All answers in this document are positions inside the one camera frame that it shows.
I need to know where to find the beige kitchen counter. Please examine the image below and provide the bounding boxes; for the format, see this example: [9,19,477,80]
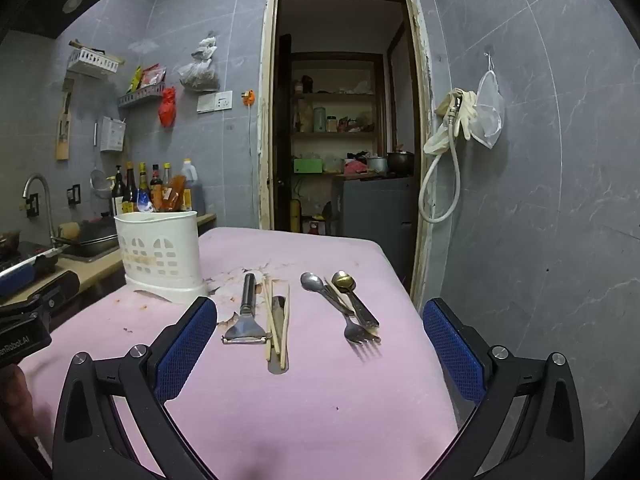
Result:
[0,212,217,306]

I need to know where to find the cooking oil jug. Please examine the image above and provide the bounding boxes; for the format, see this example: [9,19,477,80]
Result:
[179,158,199,212]

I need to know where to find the gold spoon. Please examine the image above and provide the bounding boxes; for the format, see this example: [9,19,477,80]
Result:
[331,270,380,329]

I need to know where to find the white wall switch panel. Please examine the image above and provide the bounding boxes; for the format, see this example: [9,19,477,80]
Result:
[196,90,234,114]

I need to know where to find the red plastic bag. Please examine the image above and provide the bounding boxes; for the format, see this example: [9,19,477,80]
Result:
[158,87,178,128]

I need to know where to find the cream rubber gloves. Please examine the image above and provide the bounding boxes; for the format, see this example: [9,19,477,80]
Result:
[423,88,479,156]

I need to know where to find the worn wooden door frame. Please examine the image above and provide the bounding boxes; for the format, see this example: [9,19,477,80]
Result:
[257,0,435,307]

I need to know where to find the white hose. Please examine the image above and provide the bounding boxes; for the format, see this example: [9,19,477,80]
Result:
[418,97,462,224]

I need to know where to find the wooden wall knife holder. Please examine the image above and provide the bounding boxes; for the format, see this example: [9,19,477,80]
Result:
[55,77,76,161]

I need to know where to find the white plastic wall basket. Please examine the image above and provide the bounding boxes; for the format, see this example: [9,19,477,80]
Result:
[67,40,124,80]

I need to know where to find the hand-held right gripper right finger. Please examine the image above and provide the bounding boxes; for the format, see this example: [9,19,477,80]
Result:
[422,297,586,480]

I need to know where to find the row of sauce bottles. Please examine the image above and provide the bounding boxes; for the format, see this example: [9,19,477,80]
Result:
[110,161,174,217]

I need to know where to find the person's left hand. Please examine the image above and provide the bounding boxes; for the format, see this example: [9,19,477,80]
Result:
[0,364,51,443]

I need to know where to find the chrome faucet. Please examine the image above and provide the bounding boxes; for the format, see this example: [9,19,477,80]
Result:
[22,173,57,241]

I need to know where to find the clear hanging bag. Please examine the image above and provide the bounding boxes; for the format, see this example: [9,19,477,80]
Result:
[469,52,505,150]

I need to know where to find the grey cabinet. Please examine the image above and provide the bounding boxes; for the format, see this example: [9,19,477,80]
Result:
[332,175,419,262]

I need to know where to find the clear bag of dried goods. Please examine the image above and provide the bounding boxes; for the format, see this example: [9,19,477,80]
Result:
[178,34,221,93]

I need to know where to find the silver spoon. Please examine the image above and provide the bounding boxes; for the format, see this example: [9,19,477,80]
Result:
[300,272,356,317]

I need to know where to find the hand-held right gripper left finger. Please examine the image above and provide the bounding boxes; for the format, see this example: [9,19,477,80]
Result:
[52,296,218,480]

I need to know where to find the metal wall shelf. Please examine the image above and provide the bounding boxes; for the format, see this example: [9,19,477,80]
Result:
[117,82,166,109]

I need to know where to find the grey metal table knife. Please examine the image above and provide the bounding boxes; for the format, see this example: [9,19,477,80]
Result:
[267,296,291,375]

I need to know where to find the dark cooking pot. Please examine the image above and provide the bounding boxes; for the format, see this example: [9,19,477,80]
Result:
[387,150,415,177]

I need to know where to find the white hanging box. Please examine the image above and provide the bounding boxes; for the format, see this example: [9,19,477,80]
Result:
[99,116,127,154]

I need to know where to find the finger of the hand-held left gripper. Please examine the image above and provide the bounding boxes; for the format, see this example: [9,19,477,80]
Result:
[0,256,60,297]
[27,271,81,318]

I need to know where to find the wooden shelf unit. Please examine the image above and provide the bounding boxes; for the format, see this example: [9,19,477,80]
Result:
[289,52,386,177]

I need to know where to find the orange seasoning packet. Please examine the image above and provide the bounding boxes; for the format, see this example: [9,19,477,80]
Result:
[166,175,187,211]

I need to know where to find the white plastic utensil caddy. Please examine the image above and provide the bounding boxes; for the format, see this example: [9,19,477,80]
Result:
[114,210,208,305]

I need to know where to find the pink floral blanket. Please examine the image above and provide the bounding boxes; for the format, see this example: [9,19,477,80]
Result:
[47,226,460,480]

